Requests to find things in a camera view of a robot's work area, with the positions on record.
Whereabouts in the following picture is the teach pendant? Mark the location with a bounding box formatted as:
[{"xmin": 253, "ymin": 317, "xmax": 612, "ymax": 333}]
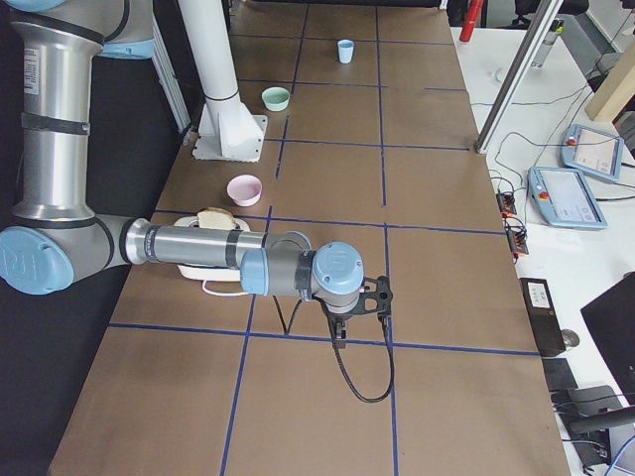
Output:
[
  {"xmin": 528, "ymin": 167, "xmax": 608, "ymax": 230},
  {"xmin": 561, "ymin": 124, "xmax": 625, "ymax": 182}
]

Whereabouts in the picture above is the red cylinder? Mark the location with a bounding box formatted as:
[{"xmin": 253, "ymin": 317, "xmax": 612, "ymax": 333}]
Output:
[{"xmin": 458, "ymin": 0, "xmax": 485, "ymax": 44}]

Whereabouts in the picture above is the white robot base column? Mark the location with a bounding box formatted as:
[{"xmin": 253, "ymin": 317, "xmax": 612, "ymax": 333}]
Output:
[{"xmin": 179, "ymin": 0, "xmax": 268, "ymax": 163}]

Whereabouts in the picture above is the far orange black adapter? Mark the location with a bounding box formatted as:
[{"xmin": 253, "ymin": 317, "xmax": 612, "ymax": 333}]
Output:
[{"xmin": 495, "ymin": 191, "xmax": 517, "ymax": 218}]

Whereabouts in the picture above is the green bowl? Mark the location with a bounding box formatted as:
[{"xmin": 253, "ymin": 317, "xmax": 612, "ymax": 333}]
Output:
[{"xmin": 261, "ymin": 86, "xmax": 291, "ymax": 112}]

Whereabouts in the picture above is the orange black adapter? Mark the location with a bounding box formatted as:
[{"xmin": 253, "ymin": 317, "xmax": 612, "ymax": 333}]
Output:
[
  {"xmin": 495, "ymin": 191, "xmax": 517, "ymax": 218},
  {"xmin": 503, "ymin": 216, "xmax": 529, "ymax": 259}
]

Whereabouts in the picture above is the bread slice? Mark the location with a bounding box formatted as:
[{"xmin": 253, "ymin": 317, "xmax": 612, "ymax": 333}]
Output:
[{"xmin": 196, "ymin": 207, "xmax": 236, "ymax": 230}]

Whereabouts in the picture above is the black box with label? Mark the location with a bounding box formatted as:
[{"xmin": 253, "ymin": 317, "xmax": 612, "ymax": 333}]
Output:
[{"xmin": 519, "ymin": 278, "xmax": 566, "ymax": 357}]

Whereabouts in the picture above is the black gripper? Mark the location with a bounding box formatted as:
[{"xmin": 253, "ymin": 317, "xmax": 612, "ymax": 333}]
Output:
[{"xmin": 321, "ymin": 276, "xmax": 393, "ymax": 317}]

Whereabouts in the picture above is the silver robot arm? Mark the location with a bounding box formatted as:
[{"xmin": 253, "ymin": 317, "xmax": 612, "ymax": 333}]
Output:
[{"xmin": 1, "ymin": 1, "xmax": 392, "ymax": 321}]

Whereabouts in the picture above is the white toaster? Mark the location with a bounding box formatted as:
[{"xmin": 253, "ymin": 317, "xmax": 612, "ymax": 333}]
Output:
[{"xmin": 174, "ymin": 216, "xmax": 251, "ymax": 283}]

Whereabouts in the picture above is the near orange black adapter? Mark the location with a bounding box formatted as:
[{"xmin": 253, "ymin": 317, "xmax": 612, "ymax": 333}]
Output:
[{"xmin": 503, "ymin": 216, "xmax": 529, "ymax": 259}]

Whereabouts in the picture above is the pink bowl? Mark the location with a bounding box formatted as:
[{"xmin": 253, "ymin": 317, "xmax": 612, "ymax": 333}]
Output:
[{"xmin": 226, "ymin": 175, "xmax": 263, "ymax": 207}]

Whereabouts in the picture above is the near teach pendant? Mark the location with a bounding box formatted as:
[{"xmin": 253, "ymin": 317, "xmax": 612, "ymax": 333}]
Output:
[{"xmin": 528, "ymin": 167, "xmax": 608, "ymax": 230}]

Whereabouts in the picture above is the light blue cup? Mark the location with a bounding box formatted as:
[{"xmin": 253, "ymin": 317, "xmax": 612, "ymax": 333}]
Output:
[{"xmin": 337, "ymin": 39, "xmax": 355, "ymax": 64}]

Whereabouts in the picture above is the far teach pendant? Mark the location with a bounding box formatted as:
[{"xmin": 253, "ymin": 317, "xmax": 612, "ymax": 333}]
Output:
[{"xmin": 561, "ymin": 124, "xmax": 625, "ymax": 182}]

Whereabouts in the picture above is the aluminium frame post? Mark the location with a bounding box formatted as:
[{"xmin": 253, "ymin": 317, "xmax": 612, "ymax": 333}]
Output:
[{"xmin": 474, "ymin": 0, "xmax": 564, "ymax": 154}]

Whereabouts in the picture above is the white toaster power cord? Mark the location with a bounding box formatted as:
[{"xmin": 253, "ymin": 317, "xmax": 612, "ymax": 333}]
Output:
[{"xmin": 199, "ymin": 279, "xmax": 252, "ymax": 298}]

